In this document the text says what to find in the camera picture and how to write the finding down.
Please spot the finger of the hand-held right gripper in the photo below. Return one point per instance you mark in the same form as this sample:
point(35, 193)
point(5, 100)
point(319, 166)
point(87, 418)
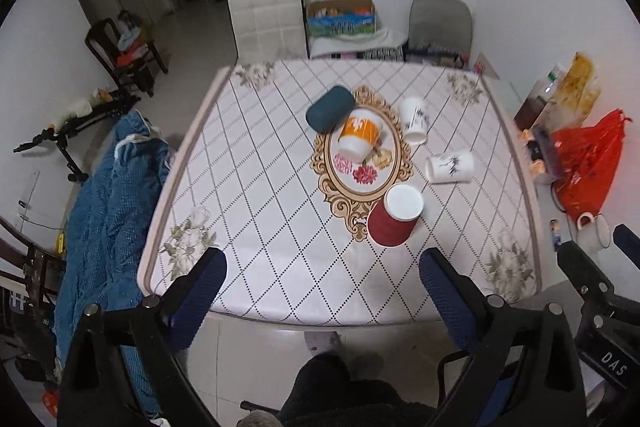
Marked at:
point(628, 238)
point(587, 269)

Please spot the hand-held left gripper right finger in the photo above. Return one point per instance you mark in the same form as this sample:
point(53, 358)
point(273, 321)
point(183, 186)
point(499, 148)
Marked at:
point(447, 302)

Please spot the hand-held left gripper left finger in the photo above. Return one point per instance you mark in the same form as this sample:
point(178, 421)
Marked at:
point(197, 292)

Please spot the red paper cup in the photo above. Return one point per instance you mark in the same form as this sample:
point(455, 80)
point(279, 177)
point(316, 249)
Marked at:
point(387, 224)

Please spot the white cup with bamboo print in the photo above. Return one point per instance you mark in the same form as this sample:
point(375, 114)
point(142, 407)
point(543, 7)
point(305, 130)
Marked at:
point(450, 167)
point(415, 117)

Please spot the orange and white cup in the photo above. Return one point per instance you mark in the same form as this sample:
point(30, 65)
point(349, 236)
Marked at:
point(360, 129)

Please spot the white enamel mug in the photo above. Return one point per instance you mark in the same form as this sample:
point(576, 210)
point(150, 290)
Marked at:
point(595, 234)

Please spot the red plastic bag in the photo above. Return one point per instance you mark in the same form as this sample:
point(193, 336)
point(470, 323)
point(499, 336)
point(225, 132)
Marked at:
point(592, 162)

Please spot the blue quilt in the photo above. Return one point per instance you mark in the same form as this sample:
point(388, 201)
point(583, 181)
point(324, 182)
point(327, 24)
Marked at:
point(105, 227)

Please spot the white diamond-patterned tablecloth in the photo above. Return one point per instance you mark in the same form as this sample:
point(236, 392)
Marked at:
point(260, 187)

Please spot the grey slipper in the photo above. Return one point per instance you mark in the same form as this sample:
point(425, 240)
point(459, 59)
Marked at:
point(322, 341)

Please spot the person's leg in black pants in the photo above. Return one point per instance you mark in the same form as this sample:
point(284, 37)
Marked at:
point(340, 397)

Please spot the yellow plastic bag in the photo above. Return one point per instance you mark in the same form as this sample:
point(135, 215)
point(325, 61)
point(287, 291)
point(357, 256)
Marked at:
point(577, 89)

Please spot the dark wooden furniture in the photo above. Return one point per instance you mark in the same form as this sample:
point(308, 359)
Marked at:
point(25, 257)

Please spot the black tripod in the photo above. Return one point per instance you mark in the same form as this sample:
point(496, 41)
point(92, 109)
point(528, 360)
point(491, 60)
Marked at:
point(65, 134)

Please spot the dark teal case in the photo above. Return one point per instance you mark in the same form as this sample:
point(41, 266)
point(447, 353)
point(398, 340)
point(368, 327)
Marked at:
point(327, 109)

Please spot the pile of clothes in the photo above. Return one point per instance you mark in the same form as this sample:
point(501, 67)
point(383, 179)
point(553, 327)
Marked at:
point(131, 44)

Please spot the zebra striped cloth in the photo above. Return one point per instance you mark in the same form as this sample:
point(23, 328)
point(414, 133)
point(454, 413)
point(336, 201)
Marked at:
point(382, 54)

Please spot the dark wooden chair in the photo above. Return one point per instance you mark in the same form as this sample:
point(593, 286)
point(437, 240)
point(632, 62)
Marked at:
point(102, 39)

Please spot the white cloth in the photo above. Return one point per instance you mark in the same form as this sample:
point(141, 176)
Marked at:
point(350, 43)

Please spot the grey chair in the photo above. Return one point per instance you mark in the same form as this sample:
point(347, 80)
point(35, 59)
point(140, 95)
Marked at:
point(440, 19)

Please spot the white padded chair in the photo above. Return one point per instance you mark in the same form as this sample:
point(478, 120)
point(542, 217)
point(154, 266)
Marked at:
point(265, 17)

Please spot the cardboard box with colourful print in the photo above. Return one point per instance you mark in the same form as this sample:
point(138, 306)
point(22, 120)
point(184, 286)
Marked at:
point(342, 24)

